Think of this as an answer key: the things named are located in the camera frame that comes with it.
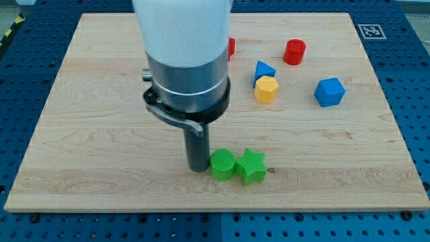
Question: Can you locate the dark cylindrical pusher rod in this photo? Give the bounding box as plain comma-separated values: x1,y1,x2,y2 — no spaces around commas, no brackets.
183,125,210,173

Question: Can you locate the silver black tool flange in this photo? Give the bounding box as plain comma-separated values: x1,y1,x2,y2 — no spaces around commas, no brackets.
143,51,230,136

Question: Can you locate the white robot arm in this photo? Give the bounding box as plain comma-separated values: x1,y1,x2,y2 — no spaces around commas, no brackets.
132,0,232,172

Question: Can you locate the red block behind arm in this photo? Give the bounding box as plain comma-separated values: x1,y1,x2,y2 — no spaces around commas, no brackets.
228,38,236,61

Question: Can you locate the yellow hexagon block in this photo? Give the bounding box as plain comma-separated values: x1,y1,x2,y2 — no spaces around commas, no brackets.
255,75,280,104

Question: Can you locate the blue triangle block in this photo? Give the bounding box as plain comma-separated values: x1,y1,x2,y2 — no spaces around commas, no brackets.
253,60,276,88

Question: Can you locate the blue hexagon block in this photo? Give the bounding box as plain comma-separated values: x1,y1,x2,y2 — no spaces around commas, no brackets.
314,77,345,108

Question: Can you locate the green cylinder block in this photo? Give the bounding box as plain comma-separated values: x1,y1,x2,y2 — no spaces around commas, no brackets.
210,149,236,182

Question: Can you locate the green star block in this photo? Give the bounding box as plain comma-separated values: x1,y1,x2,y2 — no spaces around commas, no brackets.
235,148,267,186

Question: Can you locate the wooden board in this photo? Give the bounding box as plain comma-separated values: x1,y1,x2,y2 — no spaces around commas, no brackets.
5,13,429,213

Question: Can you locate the red cylinder block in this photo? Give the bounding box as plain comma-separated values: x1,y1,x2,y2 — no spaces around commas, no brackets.
284,39,306,65

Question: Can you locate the fiducial marker tag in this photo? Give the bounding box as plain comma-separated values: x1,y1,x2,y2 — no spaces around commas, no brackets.
357,24,386,40

